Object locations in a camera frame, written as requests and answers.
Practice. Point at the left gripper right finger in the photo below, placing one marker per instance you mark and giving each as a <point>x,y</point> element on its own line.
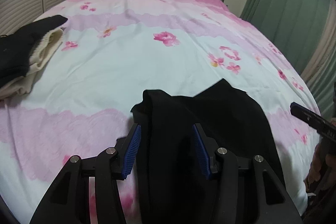
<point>240,189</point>

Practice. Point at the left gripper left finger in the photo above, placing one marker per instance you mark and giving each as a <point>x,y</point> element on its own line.
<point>67,198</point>

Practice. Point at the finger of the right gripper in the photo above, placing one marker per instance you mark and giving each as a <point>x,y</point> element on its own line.
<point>323,127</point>

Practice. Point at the black pants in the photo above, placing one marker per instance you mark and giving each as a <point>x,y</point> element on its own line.
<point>177,169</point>

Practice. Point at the person right hand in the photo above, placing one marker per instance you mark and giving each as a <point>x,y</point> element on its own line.
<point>322,168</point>

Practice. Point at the beige curtain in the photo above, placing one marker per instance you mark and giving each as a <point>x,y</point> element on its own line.
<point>324,49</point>

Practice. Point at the folded cream garment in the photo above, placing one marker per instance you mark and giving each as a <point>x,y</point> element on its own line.
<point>38,59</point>

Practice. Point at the green curtain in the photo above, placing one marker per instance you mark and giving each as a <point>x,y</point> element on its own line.
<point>295,28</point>

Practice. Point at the folded black garment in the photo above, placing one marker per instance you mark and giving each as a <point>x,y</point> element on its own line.
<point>17,48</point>

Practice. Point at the pink floral bed cover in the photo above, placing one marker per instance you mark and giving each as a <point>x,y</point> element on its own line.
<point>112,51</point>

